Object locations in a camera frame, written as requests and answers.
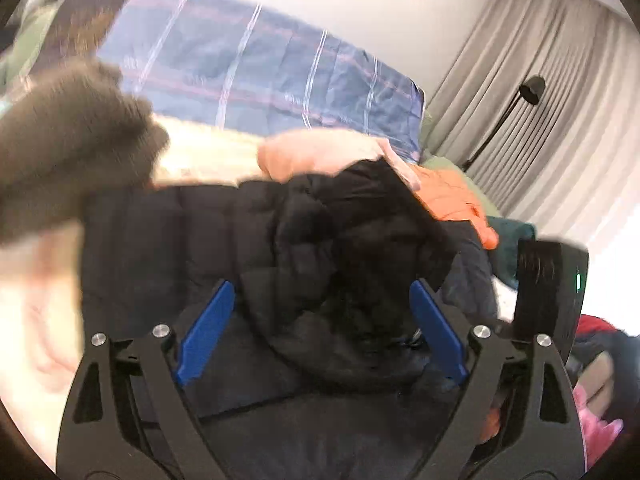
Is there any red cloth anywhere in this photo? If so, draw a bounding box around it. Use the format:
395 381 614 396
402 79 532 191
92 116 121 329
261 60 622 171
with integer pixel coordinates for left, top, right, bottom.
579 314 632 342

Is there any dark brown cloth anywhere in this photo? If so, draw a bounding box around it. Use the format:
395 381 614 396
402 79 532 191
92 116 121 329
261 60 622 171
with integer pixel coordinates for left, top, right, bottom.
55 0 138 63

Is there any dark green sweatshirt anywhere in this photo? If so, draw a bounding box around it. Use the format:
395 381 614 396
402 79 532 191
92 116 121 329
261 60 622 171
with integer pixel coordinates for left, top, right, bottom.
487 216 537 291

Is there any light green pillow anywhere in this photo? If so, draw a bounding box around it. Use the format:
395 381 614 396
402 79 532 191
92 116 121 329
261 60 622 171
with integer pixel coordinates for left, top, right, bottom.
419 110 493 211

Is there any black puffer jacket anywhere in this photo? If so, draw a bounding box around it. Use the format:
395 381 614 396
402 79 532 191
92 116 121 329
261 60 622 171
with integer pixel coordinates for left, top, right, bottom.
80 157 501 480

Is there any pink fluffy cloth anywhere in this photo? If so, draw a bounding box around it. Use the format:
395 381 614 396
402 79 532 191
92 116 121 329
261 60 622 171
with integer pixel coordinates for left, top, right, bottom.
572 385 626 457

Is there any orange puffer jacket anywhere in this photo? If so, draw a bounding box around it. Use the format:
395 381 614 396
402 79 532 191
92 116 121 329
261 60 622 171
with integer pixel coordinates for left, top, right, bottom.
412 165 501 251

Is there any pink printed blanket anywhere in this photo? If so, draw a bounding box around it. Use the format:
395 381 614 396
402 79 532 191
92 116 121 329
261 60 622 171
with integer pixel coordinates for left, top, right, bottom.
0 112 273 401

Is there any pink quilted jacket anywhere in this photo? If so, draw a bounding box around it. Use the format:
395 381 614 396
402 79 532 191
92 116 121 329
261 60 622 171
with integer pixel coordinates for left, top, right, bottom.
257 129 424 194

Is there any black floor lamp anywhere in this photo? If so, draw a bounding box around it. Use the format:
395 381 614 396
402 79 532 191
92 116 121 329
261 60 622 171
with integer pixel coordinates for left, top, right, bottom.
462 75 547 173

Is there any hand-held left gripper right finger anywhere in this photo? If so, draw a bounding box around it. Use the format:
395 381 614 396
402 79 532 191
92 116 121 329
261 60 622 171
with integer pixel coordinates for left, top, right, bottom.
409 281 586 480

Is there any dark navy garment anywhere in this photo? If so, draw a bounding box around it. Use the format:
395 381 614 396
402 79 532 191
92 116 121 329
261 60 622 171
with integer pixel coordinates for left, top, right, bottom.
569 329 637 413

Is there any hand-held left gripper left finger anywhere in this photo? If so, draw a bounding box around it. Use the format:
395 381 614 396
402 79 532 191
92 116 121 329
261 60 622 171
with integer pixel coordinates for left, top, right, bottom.
56 280 236 480

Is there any blue plaid quilt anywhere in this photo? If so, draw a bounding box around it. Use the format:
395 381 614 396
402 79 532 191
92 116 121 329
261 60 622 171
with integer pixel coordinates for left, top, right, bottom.
95 0 427 162

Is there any grey pleated curtain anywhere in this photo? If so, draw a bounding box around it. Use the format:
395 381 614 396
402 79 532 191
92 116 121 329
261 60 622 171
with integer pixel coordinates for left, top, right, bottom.
429 0 640 261

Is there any brown fleece garment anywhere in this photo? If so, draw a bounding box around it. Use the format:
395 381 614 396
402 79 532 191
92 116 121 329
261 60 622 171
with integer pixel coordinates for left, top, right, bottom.
0 57 171 247

